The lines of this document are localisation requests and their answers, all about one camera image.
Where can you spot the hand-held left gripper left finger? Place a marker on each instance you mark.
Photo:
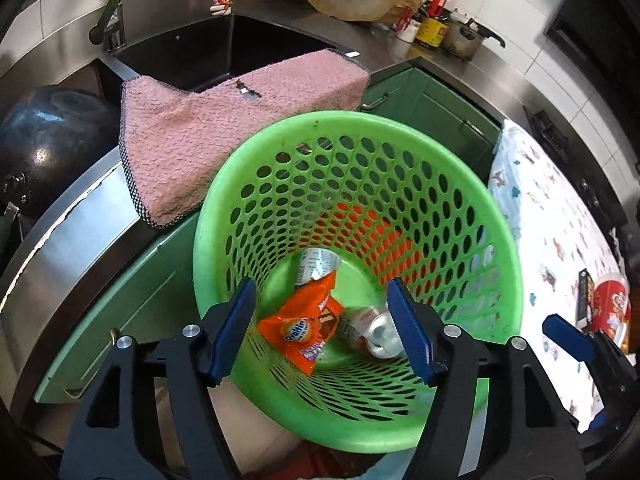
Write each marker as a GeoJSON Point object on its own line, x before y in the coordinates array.
{"type": "Point", "coordinates": [235, 325]}

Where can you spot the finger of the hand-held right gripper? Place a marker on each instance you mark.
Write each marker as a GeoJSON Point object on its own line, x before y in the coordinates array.
{"type": "Point", "coordinates": [567, 335]}

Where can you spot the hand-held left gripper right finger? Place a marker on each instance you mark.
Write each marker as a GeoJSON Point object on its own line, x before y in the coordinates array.
{"type": "Point", "coordinates": [407, 330]}

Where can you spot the crushed silver drink can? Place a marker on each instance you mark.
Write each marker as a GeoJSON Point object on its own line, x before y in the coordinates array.
{"type": "Point", "coordinates": [370, 332]}

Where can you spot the black cardboard box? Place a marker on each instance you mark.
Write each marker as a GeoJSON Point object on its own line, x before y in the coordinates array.
{"type": "Point", "coordinates": [584, 295]}

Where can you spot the orange snack packet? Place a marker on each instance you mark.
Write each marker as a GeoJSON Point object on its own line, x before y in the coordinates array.
{"type": "Point", "coordinates": [295, 332]}

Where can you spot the silver printed wrapper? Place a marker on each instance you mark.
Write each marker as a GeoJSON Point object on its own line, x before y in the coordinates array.
{"type": "Point", "coordinates": [315, 265]}

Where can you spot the green perforated plastic basket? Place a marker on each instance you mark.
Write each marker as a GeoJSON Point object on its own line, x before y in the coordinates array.
{"type": "Point", "coordinates": [350, 130]}

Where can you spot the green kitchen cabinet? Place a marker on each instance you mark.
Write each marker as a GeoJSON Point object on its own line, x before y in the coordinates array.
{"type": "Point", "coordinates": [125, 310]}
{"type": "Point", "coordinates": [430, 110]}

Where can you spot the white printed cloth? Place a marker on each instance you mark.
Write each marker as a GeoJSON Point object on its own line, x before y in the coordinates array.
{"type": "Point", "coordinates": [540, 220]}

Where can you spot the pink towel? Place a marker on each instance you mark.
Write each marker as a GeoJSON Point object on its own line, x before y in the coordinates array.
{"type": "Point", "coordinates": [190, 140]}

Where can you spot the black gas stove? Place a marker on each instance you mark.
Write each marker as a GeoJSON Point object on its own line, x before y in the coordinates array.
{"type": "Point", "coordinates": [550, 135]}

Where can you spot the metal towel clip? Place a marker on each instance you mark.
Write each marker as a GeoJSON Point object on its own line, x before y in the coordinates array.
{"type": "Point", "coordinates": [246, 91]}

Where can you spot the black wok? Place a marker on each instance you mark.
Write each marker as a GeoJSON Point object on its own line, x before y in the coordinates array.
{"type": "Point", "coordinates": [50, 145]}

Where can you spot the black kitchen sink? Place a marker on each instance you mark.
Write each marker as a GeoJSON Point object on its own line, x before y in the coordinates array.
{"type": "Point", "coordinates": [210, 50]}

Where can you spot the small white jar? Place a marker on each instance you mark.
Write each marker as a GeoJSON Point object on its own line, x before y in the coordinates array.
{"type": "Point", "coordinates": [407, 34]}

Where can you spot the dark sauce bottle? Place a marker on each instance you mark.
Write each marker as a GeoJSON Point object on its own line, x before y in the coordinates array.
{"type": "Point", "coordinates": [431, 32]}

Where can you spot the black range hood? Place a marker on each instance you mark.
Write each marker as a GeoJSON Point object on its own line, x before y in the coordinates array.
{"type": "Point", "coordinates": [600, 20]}

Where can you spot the steel faucet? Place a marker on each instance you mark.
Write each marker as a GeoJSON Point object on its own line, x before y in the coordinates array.
{"type": "Point", "coordinates": [106, 15]}

